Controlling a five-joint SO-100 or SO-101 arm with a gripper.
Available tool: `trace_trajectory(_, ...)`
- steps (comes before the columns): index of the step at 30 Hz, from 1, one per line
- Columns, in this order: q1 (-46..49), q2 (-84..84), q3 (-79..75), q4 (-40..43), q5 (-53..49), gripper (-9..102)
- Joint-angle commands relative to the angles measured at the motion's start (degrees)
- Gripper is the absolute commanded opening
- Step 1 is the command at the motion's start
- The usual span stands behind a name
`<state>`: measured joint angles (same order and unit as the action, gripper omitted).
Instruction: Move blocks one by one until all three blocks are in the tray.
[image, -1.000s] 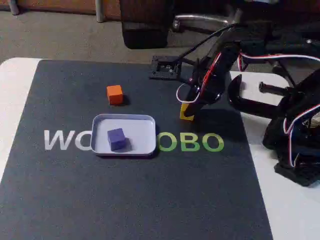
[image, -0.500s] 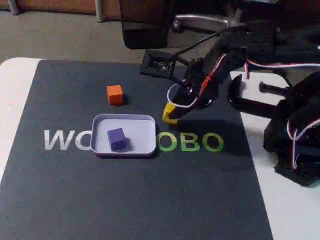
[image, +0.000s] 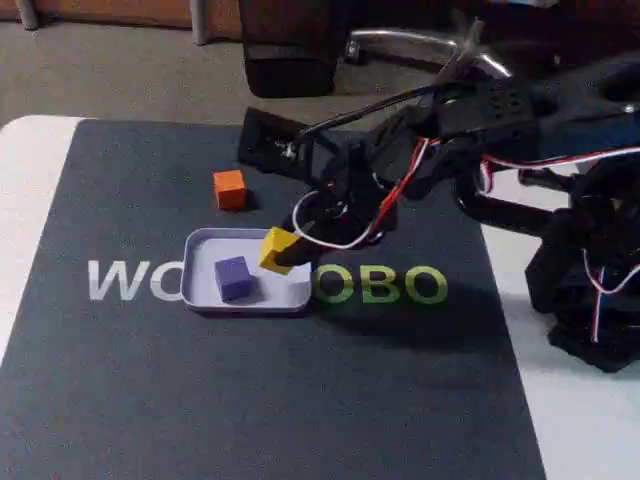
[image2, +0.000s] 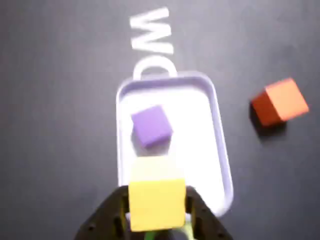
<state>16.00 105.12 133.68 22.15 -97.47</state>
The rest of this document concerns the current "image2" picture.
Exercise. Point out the dark mat with WOWROBO print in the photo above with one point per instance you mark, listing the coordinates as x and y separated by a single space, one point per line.
50 100

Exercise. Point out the white rounded rectangular tray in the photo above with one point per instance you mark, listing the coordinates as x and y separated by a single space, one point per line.
197 140

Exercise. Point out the yellow wooden cube block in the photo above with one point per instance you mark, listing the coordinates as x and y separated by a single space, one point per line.
156 205

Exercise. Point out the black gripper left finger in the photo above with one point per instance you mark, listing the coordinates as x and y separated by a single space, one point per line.
105 217

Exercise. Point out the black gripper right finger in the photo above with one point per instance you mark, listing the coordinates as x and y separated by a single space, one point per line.
205 220

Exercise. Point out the orange wooden cube block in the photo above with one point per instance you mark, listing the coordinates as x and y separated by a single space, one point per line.
280 102

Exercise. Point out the purple wooden cube block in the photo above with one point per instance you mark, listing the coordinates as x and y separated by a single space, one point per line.
151 126

